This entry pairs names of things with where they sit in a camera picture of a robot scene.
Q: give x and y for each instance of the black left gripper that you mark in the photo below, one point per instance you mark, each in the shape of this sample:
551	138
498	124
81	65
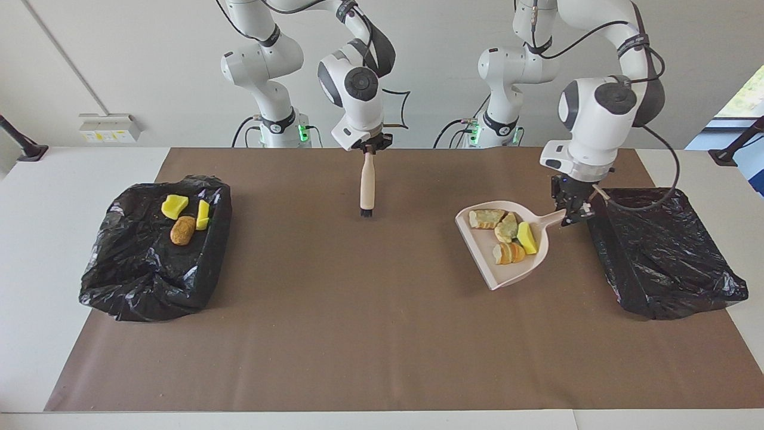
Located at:
570	191

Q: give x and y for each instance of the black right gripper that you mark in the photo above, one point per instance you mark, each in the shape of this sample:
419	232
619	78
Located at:
371	142

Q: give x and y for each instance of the yellow sponge wedge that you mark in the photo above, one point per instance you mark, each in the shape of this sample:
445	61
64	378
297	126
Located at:
527	237

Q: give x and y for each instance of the beige foam chunk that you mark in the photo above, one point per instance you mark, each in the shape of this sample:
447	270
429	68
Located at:
508	254
484	218
507	228

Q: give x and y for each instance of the pale pink plastic dustpan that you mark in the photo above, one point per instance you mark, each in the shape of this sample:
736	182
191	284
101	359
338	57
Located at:
507	273

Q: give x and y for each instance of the yellow sponge piece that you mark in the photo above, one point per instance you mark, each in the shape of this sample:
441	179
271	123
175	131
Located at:
174	206
203	214

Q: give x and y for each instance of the brown foam lump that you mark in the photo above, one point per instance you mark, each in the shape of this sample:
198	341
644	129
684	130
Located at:
182	230

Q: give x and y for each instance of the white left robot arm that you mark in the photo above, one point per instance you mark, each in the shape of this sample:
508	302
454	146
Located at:
597	119

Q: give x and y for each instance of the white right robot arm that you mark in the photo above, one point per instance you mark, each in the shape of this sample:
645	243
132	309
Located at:
358	113

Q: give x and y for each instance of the smooth black bag lined bin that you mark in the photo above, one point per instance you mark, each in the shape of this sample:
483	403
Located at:
656	251

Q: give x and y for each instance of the crumpled black bag lined bin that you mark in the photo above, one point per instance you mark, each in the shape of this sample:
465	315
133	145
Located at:
149	280

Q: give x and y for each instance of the brown table mat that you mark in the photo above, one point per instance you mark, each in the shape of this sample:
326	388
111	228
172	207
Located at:
507	370

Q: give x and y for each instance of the black camera stand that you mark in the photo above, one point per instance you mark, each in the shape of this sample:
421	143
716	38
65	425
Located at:
27	149
725	156

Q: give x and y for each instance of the window with dark frame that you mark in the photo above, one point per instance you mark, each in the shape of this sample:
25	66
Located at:
746	95

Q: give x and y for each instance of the white wall socket box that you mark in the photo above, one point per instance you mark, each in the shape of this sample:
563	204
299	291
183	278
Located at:
110	127

